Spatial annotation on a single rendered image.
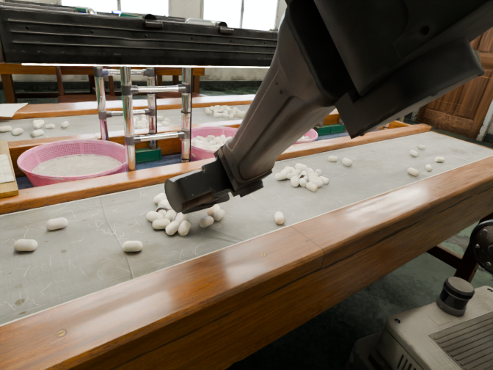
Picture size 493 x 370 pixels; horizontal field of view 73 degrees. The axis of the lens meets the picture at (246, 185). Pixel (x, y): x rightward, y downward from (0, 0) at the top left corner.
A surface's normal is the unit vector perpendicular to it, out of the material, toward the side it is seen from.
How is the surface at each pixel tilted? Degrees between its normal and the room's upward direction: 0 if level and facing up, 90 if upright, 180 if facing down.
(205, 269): 0
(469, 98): 90
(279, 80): 109
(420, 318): 0
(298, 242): 0
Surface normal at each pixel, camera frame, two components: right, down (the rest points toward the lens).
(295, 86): -0.89, 0.39
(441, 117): -0.84, 0.17
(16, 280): 0.09, -0.90
